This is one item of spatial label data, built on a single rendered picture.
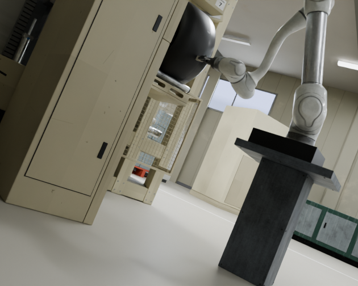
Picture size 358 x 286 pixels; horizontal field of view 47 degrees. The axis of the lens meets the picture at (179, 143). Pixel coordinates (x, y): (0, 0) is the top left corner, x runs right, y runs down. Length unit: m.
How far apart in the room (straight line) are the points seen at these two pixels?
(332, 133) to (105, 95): 8.88
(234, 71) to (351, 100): 8.35
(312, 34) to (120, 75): 0.99
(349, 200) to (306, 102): 8.10
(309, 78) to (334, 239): 6.11
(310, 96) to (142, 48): 0.81
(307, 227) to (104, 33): 6.79
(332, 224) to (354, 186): 2.20
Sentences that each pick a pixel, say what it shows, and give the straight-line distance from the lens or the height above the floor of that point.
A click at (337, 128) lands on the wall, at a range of 10.39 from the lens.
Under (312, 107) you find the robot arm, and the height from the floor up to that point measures 0.89.
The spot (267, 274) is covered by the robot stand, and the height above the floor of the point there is 0.07.
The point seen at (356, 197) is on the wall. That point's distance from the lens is 10.06.
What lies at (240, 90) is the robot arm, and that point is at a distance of 2.44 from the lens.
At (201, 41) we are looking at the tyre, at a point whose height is 1.19.
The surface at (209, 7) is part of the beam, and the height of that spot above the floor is 1.64.
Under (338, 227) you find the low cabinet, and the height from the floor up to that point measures 0.53.
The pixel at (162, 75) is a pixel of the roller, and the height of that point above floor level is 0.89.
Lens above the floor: 0.38
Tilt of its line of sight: 3 degrees up
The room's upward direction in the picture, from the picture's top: 23 degrees clockwise
